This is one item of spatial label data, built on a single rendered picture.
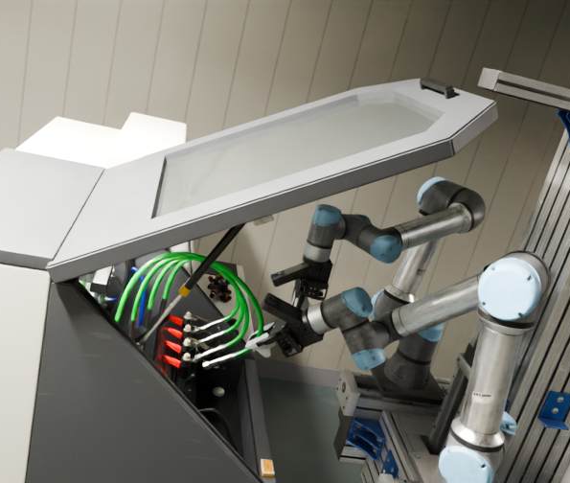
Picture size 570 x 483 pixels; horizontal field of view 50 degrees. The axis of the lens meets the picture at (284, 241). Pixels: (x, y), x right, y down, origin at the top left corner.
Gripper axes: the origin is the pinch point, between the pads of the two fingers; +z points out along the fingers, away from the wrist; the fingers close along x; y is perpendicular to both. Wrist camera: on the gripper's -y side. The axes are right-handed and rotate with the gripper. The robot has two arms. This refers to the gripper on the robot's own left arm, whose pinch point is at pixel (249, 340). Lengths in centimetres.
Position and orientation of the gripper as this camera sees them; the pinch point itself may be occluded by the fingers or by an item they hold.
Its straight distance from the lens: 164.9
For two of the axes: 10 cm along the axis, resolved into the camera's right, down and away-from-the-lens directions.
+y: 5.6, 7.8, 2.7
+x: 2.5, -4.7, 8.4
